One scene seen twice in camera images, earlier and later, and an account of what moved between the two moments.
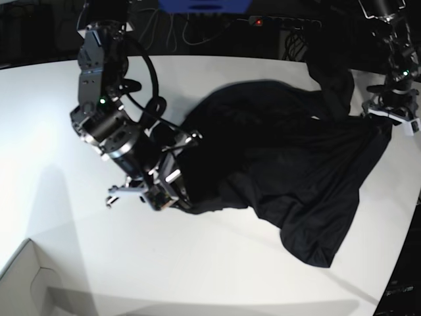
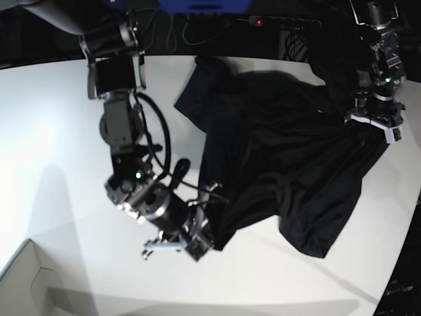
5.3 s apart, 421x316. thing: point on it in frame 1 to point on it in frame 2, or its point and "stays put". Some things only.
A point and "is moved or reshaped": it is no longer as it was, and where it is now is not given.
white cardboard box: [28, 289] stays put
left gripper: [164, 186] to [198, 222]
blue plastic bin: [205, 6] stays put
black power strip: [283, 22] stays put
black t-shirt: [272, 145] is moved or reshaped
